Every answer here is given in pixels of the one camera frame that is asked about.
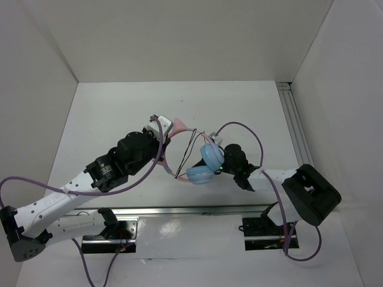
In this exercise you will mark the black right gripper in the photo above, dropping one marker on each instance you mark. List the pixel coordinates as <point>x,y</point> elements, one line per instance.
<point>200,163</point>

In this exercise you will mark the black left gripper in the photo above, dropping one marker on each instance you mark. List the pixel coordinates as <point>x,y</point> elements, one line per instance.
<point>151,136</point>

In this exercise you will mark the pink and blue cat headphones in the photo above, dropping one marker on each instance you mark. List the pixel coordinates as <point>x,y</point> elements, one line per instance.
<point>208,151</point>

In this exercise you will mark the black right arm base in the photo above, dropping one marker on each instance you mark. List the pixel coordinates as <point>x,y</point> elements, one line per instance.
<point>262,234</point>

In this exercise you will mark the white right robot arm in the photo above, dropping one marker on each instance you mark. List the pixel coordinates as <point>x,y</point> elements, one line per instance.
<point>303,194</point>

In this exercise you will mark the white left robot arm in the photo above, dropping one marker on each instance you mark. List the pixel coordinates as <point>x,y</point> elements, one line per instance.
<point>32,228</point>

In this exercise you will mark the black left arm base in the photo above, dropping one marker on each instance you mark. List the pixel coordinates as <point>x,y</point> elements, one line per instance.
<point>121,237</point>

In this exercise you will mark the aluminium rail front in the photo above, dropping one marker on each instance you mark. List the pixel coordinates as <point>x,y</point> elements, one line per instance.
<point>190,210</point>

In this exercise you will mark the aluminium rail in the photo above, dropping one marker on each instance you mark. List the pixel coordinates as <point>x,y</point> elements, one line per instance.
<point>295,127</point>
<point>190,210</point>

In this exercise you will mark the aluminium rail right side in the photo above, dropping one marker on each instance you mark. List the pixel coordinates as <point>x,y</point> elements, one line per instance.
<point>295,127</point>

